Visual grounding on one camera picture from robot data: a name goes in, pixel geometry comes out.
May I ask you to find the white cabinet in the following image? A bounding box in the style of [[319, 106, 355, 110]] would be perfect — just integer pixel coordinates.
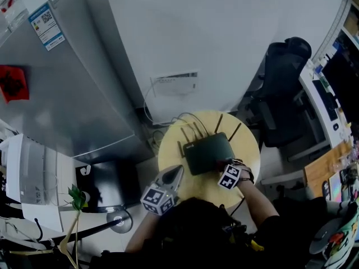
[[5, 133, 85, 232]]

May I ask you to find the orange wooden desk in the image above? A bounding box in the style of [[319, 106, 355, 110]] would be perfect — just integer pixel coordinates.
[[304, 141, 354, 198]]

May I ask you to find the black office chair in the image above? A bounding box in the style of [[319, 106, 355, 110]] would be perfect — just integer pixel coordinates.
[[246, 36, 312, 148]]

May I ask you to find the white blue label sticker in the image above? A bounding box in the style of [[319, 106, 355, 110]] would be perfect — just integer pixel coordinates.
[[27, 3, 66, 52]]

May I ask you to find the white desk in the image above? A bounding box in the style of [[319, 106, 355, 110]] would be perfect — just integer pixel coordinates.
[[298, 60, 359, 150]]

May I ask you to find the white cable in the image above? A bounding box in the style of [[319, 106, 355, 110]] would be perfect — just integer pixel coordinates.
[[143, 84, 157, 124]]

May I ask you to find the colourful patterned bag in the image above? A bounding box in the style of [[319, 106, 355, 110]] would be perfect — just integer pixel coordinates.
[[322, 202, 359, 269]]

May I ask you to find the white shelving unit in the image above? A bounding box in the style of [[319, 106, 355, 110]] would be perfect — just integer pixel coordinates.
[[340, 0, 359, 53]]

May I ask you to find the green potted plant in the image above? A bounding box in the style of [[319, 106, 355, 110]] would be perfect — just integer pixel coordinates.
[[67, 184, 87, 211]]

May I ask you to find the person's black shirt torso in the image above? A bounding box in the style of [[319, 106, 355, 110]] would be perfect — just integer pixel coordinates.
[[89, 196, 337, 269]]

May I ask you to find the black router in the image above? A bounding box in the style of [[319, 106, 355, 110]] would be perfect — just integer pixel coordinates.
[[177, 113, 242, 176]]

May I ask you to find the black cable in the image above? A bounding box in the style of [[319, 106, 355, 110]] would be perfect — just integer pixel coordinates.
[[171, 112, 210, 137]]

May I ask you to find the black keyboard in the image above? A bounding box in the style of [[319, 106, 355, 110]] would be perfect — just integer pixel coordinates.
[[312, 79, 339, 122]]

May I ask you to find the silver refrigerator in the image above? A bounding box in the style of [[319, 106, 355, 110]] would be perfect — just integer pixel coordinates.
[[0, 0, 157, 165]]

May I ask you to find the brown cloth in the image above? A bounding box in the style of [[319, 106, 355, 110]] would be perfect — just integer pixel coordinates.
[[215, 158, 235, 170]]

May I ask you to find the person's right forearm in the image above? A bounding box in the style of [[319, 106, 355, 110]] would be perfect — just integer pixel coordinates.
[[238, 178, 281, 226]]

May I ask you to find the black monitor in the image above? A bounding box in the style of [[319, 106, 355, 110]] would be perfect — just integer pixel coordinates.
[[321, 46, 359, 123]]

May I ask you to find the grey round cap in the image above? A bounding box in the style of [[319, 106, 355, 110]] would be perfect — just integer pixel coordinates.
[[310, 219, 345, 254]]

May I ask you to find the red paper decoration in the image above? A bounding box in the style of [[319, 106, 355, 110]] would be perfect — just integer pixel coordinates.
[[0, 64, 30, 104]]

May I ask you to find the rainbow coloured notebook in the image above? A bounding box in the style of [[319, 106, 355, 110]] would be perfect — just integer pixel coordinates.
[[329, 174, 343, 203]]

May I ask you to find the black coat rack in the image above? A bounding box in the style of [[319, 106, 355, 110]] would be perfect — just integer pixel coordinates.
[[0, 210, 133, 245]]

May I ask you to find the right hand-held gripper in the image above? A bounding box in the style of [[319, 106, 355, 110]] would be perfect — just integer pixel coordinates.
[[218, 163, 242, 190]]

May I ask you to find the round wooden side table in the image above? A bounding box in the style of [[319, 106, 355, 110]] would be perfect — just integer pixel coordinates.
[[158, 110, 261, 210]]

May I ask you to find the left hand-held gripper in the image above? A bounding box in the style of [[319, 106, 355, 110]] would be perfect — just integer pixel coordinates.
[[140, 164, 185, 216]]

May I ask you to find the person's left forearm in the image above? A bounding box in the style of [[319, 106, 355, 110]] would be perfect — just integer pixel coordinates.
[[125, 213, 160, 253]]

